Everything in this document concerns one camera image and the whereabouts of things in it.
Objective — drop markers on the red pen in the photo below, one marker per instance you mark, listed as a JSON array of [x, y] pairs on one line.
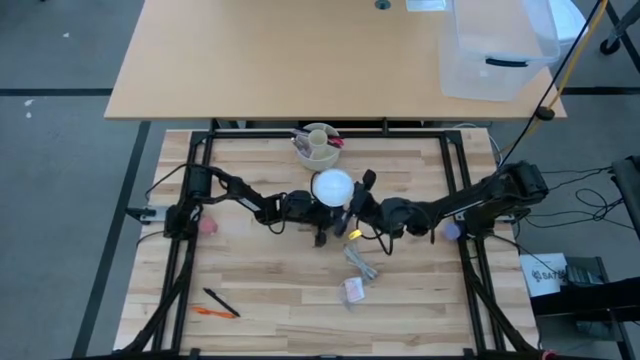
[[336, 142]]

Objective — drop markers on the black pen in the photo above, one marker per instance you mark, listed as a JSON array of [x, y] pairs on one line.
[[220, 301]]

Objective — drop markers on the black aluminium table frame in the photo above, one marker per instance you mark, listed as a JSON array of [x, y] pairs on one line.
[[325, 134]]

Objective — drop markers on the beige desk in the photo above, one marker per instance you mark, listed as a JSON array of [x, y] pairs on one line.
[[275, 60]]

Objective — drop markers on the silver mounting bracket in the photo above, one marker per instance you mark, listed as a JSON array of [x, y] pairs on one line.
[[145, 214]]

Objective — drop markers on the purple pen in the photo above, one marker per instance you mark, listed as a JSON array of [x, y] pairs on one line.
[[301, 146]]

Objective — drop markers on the yellow tape tag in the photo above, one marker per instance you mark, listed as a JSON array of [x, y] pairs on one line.
[[355, 234]]

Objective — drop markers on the beige round desk organizer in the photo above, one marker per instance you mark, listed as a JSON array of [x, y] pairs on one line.
[[320, 160]]

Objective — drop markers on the black keyboard device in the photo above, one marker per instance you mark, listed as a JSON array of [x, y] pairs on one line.
[[585, 272]]

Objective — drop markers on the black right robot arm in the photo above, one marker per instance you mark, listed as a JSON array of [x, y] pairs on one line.
[[465, 197]]

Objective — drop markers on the clear bag with pink card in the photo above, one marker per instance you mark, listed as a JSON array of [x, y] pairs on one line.
[[354, 291]]

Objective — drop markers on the yellow pole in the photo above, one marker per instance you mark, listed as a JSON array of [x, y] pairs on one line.
[[576, 57]]

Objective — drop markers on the black round pole foot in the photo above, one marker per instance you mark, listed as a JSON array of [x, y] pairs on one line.
[[545, 113]]

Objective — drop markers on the red small object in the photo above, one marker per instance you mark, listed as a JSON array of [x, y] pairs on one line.
[[549, 355]]

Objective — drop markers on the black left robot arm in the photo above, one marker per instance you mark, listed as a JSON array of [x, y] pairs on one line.
[[240, 192]]

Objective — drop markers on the white round bin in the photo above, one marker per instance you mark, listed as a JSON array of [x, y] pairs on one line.
[[570, 25]]

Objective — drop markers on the clear plastic storage box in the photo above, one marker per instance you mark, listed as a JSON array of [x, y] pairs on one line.
[[490, 80]]

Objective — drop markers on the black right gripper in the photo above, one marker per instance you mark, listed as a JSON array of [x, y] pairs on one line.
[[367, 207]]

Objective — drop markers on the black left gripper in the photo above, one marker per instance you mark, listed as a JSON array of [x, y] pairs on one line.
[[320, 225]]

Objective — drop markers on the orange pen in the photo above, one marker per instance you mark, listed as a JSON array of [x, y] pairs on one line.
[[212, 313]]

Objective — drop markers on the white reflector lightbulb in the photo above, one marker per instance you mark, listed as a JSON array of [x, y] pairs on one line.
[[332, 187]]

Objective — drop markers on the black caster stand leg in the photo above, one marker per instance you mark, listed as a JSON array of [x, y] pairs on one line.
[[610, 46]]

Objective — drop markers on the white printed paper bag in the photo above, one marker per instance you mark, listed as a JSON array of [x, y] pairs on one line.
[[542, 275]]

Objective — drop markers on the black side cabinet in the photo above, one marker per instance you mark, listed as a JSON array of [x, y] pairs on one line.
[[630, 190]]

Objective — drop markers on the black side table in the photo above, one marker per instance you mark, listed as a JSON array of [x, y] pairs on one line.
[[590, 302]]

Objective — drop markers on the black marker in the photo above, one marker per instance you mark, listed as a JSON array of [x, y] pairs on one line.
[[301, 133]]

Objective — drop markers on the pink small cup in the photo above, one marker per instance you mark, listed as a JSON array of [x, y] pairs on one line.
[[207, 226]]

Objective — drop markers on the grey desk grommet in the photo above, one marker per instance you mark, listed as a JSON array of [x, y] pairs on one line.
[[382, 4]]

